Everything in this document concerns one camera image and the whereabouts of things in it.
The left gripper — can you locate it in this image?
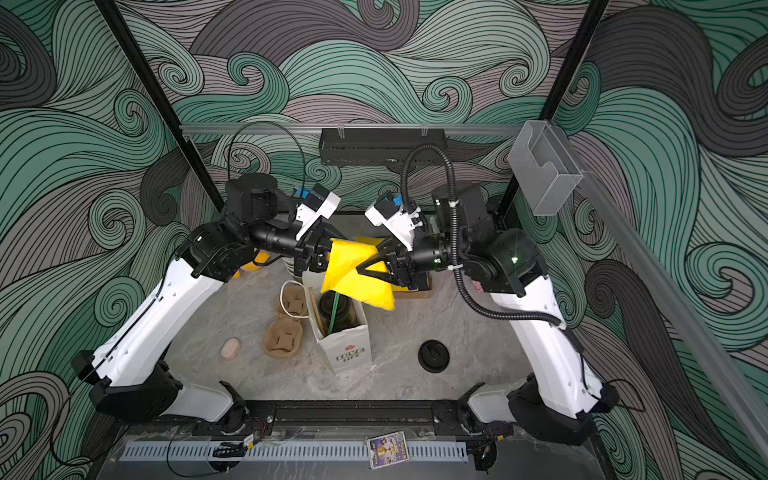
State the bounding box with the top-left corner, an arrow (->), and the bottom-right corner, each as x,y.
248,223 -> 363,280

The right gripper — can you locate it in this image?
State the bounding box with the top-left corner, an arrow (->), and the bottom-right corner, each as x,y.
364,227 -> 482,289

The green straw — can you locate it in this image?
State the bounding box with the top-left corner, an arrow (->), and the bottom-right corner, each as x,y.
327,292 -> 339,335

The white paper takeout bag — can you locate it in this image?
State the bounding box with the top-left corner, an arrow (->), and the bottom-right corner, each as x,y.
291,271 -> 373,375

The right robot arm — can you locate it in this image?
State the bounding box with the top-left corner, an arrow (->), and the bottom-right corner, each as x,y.
357,183 -> 619,446

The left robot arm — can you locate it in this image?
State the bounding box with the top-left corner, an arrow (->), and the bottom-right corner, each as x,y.
72,173 -> 341,424

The yellow bear plush toy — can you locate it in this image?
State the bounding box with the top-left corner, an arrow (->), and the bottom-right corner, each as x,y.
234,252 -> 270,278

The yellow napkin stack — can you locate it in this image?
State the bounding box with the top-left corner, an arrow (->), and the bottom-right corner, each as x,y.
355,236 -> 385,247

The stack of pulp cup carriers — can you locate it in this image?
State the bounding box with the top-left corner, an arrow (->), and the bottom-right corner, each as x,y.
263,280 -> 309,359

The pink oval soap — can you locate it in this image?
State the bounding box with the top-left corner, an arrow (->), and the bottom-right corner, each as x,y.
220,337 -> 242,361

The small picture card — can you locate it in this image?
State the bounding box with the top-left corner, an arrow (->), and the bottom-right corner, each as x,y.
365,431 -> 410,470

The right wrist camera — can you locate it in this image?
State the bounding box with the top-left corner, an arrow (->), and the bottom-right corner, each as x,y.
364,193 -> 424,252

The black wall shelf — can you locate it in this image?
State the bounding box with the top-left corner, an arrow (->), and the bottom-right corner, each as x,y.
318,128 -> 447,167

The clear acrylic wall holder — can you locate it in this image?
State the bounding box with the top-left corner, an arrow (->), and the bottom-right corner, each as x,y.
507,120 -> 583,217

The white slotted cable duct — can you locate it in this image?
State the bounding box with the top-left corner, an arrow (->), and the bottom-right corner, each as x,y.
118,440 -> 469,467

